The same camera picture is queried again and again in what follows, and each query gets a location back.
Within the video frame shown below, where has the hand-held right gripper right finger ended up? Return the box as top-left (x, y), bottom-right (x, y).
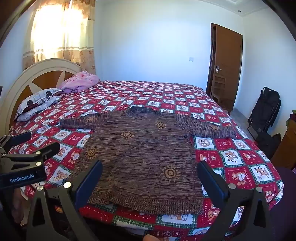
top-left (196, 160), bottom-right (271, 241)

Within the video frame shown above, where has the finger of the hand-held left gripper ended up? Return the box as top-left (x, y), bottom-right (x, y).
top-left (8, 142), bottom-right (61, 163)
top-left (0, 132), bottom-right (32, 153)

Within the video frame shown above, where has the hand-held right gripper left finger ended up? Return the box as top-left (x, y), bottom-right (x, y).
top-left (26, 159), bottom-right (103, 241)

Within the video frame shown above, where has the brown knitted sweater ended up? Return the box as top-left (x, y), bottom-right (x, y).
top-left (58, 105), bottom-right (237, 215)

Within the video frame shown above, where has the white patterned pillow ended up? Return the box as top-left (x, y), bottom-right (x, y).
top-left (14, 95), bottom-right (62, 121)

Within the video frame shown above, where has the red printed bedspread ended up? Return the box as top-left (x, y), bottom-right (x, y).
top-left (9, 80), bottom-right (284, 241)

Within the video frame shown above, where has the cream wooden headboard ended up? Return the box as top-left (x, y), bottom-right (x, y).
top-left (0, 58), bottom-right (83, 137)

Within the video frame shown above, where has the black bag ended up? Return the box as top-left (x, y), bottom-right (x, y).
top-left (255, 132), bottom-right (281, 160)

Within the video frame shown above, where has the dark purple cloth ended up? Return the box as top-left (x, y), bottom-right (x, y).
top-left (269, 166), bottom-right (296, 241)

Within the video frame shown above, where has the pink pillow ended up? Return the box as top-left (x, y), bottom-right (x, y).
top-left (59, 71), bottom-right (100, 93)

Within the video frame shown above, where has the wooden cabinet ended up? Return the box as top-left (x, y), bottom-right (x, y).
top-left (270, 119), bottom-right (296, 171)

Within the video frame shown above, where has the black folding chair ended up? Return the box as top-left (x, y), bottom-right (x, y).
top-left (247, 86), bottom-right (282, 139)

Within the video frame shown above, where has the wooden chair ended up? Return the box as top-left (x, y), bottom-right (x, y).
top-left (211, 75), bottom-right (234, 112)

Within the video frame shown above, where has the beige curtain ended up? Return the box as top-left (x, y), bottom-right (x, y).
top-left (22, 0), bottom-right (96, 76)

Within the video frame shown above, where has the brown wooden door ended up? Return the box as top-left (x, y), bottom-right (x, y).
top-left (206, 23), bottom-right (243, 115)

